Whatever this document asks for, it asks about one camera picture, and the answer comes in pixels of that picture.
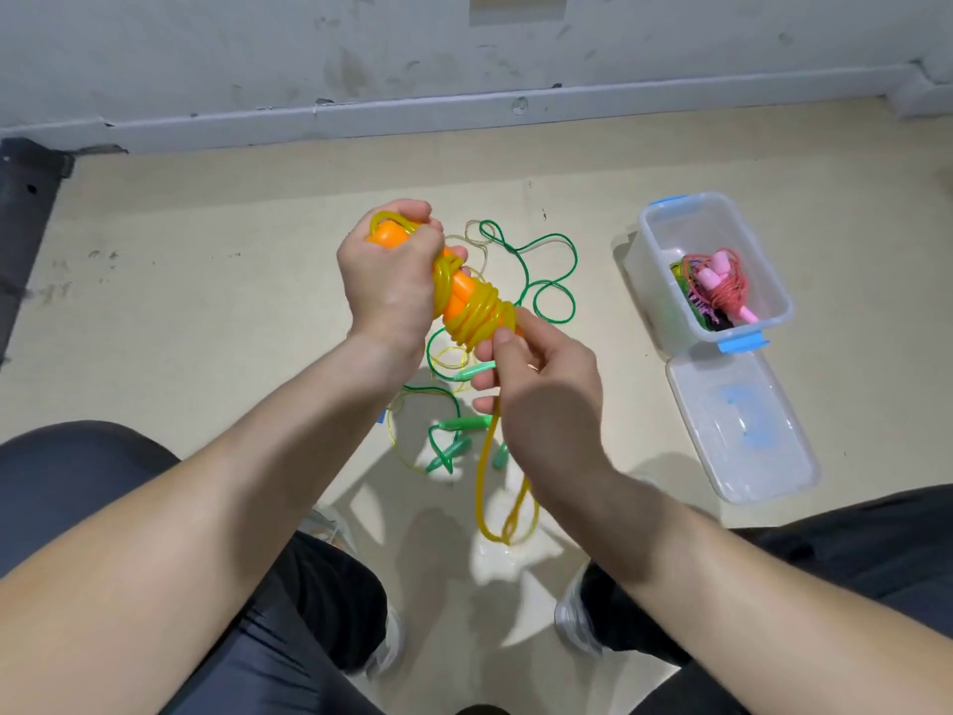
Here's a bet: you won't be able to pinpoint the person's left forearm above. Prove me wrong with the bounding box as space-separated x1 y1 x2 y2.
0 332 419 715

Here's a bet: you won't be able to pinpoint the clear storage box blue latches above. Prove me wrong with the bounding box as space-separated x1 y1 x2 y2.
625 193 795 360

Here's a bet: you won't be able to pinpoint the grey right shoe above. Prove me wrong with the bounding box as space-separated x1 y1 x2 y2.
554 565 605 661

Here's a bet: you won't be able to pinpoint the person's left hand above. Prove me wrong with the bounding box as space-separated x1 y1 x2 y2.
335 199 470 358

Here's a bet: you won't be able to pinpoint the pile of colourful jump ropes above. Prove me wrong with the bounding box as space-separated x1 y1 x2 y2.
375 218 583 478

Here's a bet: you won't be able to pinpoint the pink skipping rope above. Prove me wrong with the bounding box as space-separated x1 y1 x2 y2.
685 248 761 326

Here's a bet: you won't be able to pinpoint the black shorts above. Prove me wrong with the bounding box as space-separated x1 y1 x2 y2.
0 421 953 715

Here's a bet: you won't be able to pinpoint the person's right hand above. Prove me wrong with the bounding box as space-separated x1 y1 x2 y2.
471 308 615 501

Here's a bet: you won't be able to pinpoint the orange handled yellow skipping rope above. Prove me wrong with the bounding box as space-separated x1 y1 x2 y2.
367 211 538 546

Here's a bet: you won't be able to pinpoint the grey shoe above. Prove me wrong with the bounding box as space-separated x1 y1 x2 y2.
305 505 405 679
554 565 605 661

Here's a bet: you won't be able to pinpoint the clear plastic box lid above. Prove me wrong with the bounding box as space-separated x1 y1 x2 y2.
664 347 822 506

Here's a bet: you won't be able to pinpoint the grey left shoe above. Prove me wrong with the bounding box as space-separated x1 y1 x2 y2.
305 505 405 679

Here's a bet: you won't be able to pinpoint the black metal rack frame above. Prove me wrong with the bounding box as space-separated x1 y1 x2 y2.
0 138 73 366

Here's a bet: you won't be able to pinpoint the small wooden wall block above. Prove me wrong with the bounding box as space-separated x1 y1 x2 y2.
469 0 571 24

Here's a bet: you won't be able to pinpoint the person's right forearm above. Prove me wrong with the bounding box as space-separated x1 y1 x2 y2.
543 466 953 715

